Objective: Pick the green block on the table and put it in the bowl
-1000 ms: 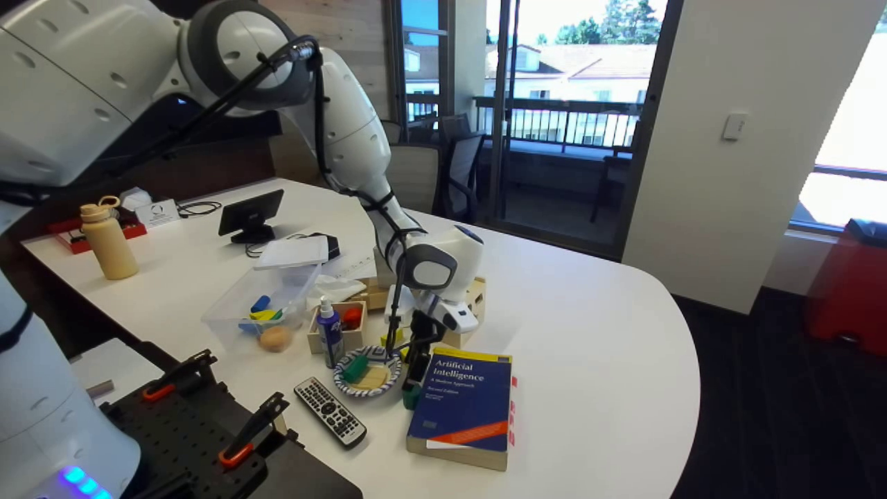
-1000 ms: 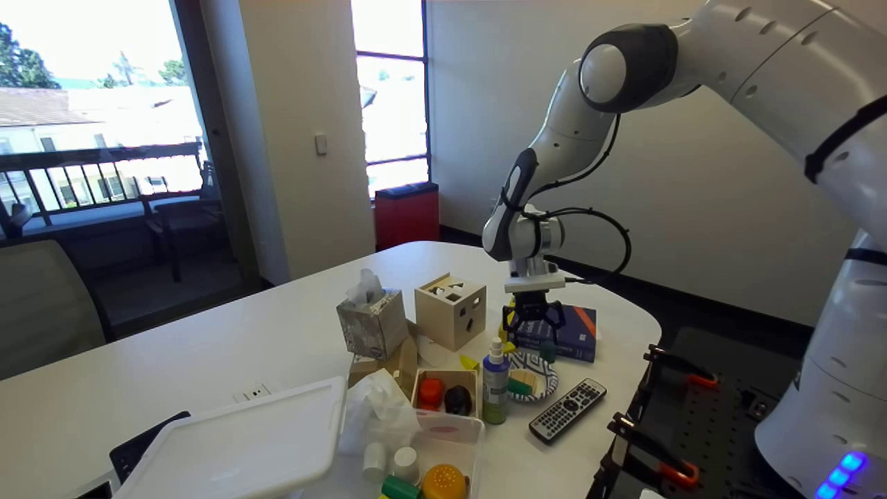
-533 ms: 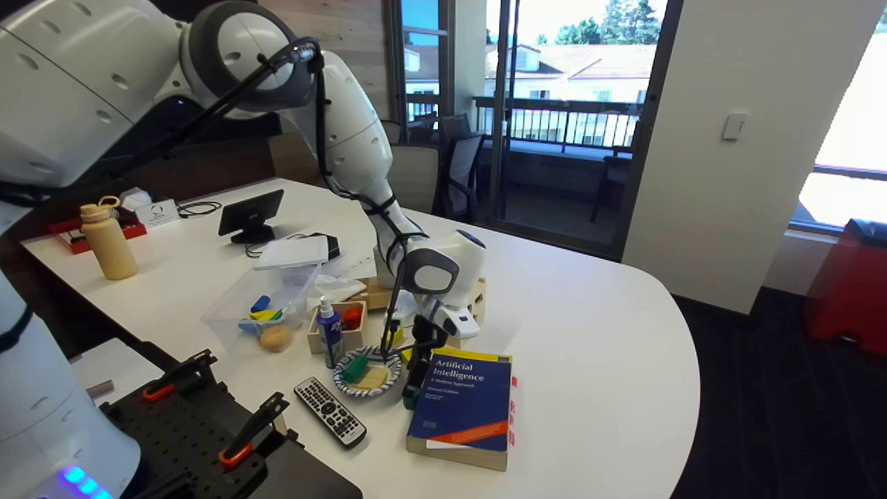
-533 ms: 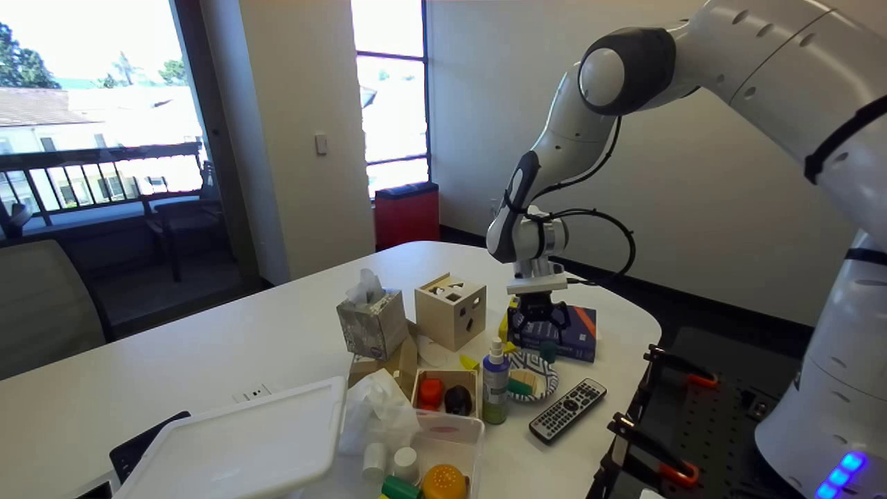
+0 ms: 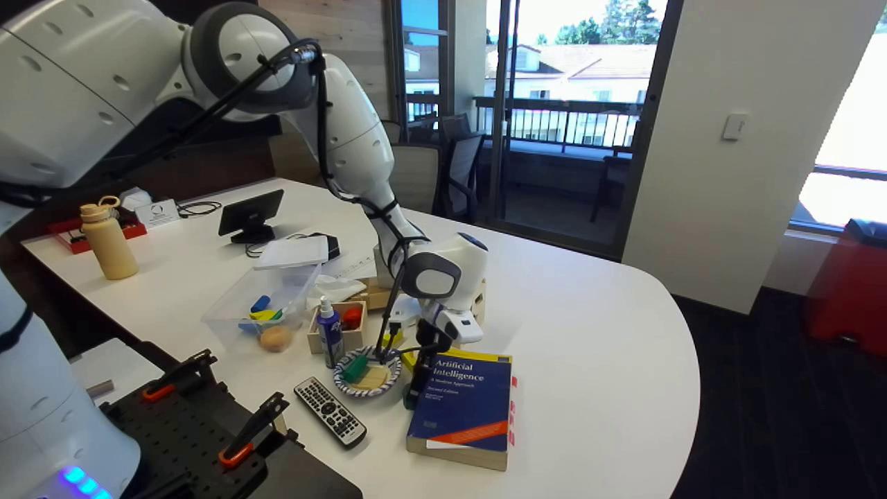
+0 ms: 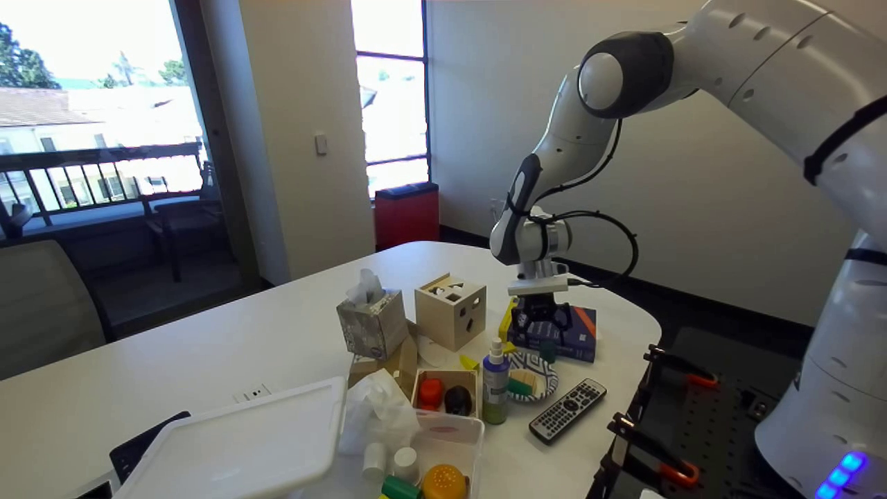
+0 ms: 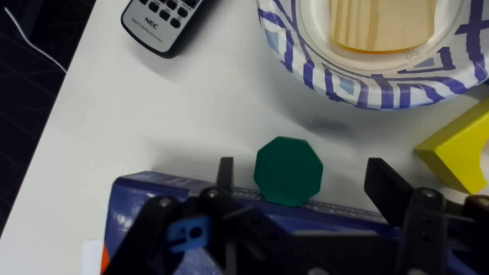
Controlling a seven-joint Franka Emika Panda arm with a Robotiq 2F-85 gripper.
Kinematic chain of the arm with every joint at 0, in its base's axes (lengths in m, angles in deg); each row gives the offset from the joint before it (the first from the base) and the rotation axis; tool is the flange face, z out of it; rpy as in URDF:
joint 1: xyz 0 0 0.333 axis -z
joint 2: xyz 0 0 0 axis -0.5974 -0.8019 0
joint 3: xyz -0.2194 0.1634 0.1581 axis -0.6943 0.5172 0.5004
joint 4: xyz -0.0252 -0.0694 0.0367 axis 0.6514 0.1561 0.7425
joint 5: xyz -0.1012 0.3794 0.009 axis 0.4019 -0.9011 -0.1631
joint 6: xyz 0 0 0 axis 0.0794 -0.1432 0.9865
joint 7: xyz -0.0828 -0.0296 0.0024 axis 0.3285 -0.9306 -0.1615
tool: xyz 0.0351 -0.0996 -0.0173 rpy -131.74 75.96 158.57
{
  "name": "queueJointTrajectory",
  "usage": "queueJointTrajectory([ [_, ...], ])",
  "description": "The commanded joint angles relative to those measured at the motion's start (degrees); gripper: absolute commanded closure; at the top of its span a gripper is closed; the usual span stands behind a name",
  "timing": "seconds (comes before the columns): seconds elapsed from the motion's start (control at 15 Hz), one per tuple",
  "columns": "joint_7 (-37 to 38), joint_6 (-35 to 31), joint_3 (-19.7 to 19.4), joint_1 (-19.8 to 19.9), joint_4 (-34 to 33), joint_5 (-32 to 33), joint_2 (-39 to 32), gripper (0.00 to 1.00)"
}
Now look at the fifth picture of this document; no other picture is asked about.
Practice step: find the black orange clamp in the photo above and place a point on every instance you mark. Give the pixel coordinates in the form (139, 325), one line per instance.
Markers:
(254, 432)
(181, 376)

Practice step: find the grey mesh office chair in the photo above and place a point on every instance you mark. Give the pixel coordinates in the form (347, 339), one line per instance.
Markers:
(419, 182)

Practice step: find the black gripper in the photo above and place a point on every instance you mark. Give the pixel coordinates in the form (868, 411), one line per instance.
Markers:
(434, 337)

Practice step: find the beige water bottle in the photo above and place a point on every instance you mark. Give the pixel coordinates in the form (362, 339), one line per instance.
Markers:
(113, 245)

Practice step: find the red cabinet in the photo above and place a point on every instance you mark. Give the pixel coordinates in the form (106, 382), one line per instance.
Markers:
(849, 293)

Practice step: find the round wooden egg block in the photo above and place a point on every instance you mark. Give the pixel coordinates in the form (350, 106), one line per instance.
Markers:
(275, 339)

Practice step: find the white paper sheets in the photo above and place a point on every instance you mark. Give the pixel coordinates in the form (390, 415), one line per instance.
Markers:
(293, 250)

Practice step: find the black office chair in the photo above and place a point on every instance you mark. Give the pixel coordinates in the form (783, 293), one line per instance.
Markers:
(462, 175)

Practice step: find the flat wooden tray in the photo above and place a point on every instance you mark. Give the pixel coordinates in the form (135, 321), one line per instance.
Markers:
(375, 294)

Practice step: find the black tablet device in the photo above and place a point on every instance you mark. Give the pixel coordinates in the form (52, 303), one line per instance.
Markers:
(251, 211)

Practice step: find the red block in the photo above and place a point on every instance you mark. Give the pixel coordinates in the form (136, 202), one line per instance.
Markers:
(350, 317)

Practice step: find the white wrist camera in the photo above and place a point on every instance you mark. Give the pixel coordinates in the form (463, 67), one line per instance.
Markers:
(462, 325)

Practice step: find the blue and yellow toy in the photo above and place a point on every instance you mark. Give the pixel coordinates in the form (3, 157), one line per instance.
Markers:
(264, 310)

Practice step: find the balcony metal railing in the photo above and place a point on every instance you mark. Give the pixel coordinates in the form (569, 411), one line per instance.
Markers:
(555, 127)

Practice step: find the yellow triangle block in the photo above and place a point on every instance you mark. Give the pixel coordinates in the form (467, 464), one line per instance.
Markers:
(390, 339)

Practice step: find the black mounting plate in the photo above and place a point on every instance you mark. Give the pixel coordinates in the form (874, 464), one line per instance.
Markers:
(183, 433)

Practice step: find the flat red tray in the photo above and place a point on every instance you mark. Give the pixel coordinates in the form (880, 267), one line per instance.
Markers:
(72, 240)

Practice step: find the white wall light switch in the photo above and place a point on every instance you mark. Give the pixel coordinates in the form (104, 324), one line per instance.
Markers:
(736, 127)

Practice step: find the small white box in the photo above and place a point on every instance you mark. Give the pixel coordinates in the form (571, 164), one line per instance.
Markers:
(154, 208)

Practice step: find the clear plastic container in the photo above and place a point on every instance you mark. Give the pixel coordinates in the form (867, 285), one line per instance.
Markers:
(232, 314)

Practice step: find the green cylinder block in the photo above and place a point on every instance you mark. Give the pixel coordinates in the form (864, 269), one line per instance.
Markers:
(355, 369)

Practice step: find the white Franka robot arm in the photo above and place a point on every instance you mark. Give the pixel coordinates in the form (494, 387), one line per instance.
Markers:
(92, 73)

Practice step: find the blue hardcover book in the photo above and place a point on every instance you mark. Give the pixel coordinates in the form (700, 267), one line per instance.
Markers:
(462, 407)

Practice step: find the grey remote control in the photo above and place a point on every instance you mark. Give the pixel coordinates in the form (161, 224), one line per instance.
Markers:
(330, 415)

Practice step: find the blue patterned paper bowl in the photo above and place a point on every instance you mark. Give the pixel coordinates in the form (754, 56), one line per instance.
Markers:
(390, 383)

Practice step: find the small open wooden box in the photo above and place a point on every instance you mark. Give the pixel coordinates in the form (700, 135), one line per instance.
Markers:
(355, 335)

